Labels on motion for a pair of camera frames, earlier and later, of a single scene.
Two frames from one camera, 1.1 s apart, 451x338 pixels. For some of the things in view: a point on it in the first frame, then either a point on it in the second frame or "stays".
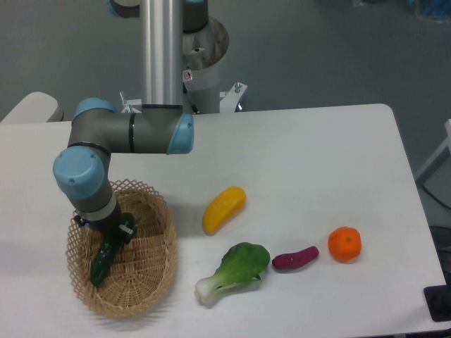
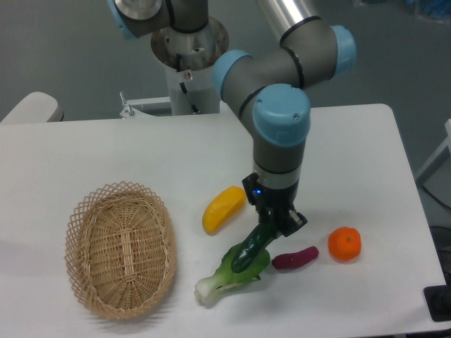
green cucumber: (106, 251) → (252, 248)
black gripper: (109, 226) → (261, 195)
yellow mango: (222, 208) stays
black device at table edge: (438, 301) stays
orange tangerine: (344, 243) stays
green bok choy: (242, 263) stays
